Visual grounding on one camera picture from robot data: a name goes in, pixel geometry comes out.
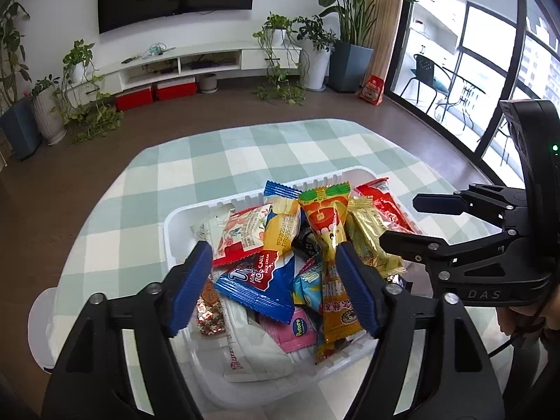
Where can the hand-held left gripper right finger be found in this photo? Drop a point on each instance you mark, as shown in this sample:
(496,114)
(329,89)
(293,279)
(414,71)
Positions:
(356,288)

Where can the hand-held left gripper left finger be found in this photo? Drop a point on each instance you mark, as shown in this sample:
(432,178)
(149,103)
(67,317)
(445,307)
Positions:
(190,288)

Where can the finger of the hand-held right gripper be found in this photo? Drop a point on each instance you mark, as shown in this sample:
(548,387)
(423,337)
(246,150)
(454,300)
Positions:
(437,253)
(437,203)

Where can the red star pattern candy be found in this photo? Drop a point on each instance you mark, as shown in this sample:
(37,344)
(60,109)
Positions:
(210,310)

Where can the orange snack packet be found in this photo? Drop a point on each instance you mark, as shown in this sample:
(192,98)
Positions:
(341,315)

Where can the blue panda snack packet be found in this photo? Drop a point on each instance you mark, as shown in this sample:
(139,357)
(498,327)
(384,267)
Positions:
(308,288)

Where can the red white printed packet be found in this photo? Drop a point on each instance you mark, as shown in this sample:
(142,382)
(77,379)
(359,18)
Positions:
(389,210)

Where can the gold foil packet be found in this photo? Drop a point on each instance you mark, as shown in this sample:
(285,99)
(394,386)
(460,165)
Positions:
(367,236)

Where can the white plastic tray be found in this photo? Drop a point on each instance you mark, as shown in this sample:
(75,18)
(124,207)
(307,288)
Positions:
(181,232)

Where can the clear fox print stick packet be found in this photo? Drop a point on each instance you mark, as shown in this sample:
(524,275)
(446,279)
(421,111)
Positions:
(210,227)

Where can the blue cake packet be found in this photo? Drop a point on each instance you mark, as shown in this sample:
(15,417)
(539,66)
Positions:
(258,284)

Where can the pink snack packet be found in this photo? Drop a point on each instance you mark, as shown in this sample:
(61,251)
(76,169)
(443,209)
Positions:
(293,332)

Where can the red strawberry print packet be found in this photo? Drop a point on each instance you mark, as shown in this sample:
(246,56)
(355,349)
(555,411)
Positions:
(245,232)

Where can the large white snack pouch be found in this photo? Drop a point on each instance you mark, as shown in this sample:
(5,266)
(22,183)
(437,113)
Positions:
(258,350)

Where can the blue and yellow packet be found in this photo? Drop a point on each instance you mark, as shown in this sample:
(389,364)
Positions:
(282,227)

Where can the person's right hand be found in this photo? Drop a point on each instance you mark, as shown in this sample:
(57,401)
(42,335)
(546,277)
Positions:
(525,321)

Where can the metal balcony table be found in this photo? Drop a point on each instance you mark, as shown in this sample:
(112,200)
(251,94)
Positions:
(463,92)

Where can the red printed bag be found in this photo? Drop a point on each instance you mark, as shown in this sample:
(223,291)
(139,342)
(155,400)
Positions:
(372,91)

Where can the black balcony chair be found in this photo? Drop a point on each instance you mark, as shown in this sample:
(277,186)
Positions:
(424,70)

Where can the white stool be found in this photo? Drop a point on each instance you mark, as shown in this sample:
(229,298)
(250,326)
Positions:
(41,328)

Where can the large-leaf plant in blue pot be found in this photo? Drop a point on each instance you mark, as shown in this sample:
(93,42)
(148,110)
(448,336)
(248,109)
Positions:
(352,65)

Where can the plant in tall white pot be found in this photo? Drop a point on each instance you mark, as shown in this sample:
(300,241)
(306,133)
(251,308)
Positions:
(317,68)

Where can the red storage box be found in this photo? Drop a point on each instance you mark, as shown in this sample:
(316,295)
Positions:
(133,98)
(175,89)

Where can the small grey pot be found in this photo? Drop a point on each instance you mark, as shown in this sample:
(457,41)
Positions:
(208,83)

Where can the plant in white ribbed pot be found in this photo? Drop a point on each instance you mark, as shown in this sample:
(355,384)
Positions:
(48,118)

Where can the white television cabinet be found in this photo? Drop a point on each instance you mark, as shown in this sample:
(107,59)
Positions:
(253,59)

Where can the potted tree in blue pot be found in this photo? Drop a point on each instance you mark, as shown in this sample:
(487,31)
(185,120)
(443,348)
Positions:
(19,127)

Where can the trailing vine plant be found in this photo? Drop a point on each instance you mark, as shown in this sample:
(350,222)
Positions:
(275,24)

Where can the trailing pothos plant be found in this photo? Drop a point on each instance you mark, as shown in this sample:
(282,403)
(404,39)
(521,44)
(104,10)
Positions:
(78,59)

